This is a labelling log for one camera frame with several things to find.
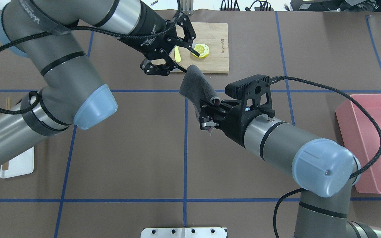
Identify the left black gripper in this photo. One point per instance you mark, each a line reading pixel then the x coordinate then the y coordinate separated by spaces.
pixel 143 34

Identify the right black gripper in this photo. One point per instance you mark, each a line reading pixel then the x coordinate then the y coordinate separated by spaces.
pixel 235 124

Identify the grey cloth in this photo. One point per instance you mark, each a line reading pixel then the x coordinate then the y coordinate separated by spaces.
pixel 195 87

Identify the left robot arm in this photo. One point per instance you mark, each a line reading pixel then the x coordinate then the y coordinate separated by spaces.
pixel 75 93

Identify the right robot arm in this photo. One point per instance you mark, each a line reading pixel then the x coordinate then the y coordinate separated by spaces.
pixel 321 167

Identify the yellow plastic knife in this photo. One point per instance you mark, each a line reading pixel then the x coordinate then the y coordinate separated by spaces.
pixel 177 55

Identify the yellow lemon slices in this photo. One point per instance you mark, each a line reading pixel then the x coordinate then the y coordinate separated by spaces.
pixel 200 50

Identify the bamboo cutting board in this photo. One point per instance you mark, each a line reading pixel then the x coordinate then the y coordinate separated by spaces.
pixel 215 36

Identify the black power strip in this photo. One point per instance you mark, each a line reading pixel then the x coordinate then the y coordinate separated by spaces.
pixel 229 5

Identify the white rectangular tray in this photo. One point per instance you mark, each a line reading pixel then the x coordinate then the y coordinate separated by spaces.
pixel 22 164

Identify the aluminium frame post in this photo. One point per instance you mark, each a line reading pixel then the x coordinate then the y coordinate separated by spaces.
pixel 188 7

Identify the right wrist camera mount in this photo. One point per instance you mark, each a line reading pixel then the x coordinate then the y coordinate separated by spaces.
pixel 253 93

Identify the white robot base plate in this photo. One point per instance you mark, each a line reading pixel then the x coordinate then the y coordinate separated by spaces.
pixel 185 232

